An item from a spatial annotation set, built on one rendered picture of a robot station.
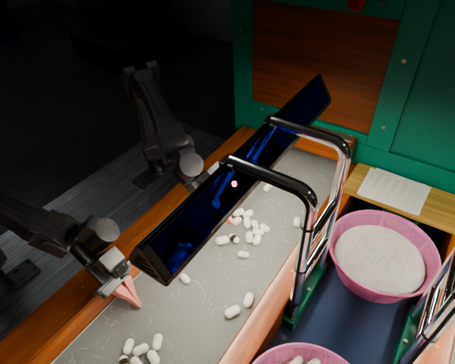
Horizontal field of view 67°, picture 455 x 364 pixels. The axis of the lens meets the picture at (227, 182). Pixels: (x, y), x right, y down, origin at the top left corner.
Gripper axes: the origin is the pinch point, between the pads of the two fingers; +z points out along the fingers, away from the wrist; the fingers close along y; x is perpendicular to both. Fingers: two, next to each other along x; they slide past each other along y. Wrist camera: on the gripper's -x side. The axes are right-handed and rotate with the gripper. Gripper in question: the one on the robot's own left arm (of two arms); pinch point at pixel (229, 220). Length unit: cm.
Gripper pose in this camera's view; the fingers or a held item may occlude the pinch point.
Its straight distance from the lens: 90.8
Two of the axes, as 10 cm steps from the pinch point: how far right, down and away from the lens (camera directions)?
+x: -5.0, 3.3, 8.0
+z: 6.6, 7.5, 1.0
